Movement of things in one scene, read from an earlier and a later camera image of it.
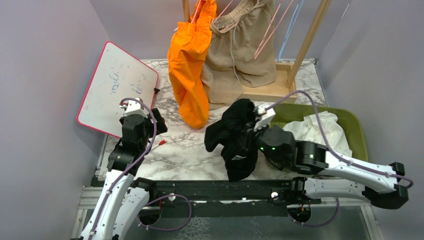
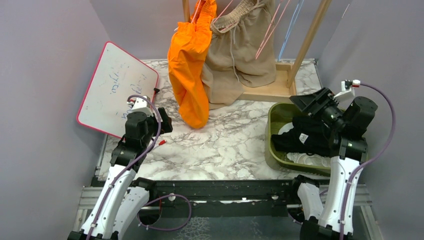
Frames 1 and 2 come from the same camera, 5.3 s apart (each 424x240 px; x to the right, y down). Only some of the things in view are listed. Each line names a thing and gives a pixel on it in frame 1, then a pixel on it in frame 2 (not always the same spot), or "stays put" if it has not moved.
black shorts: [239, 150] → [309, 135]
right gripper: [248, 135] → [314, 103]
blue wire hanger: [290, 33] stays put
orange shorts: [189, 44] stays put
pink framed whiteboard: [117, 76] stays put
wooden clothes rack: [287, 72] stays put
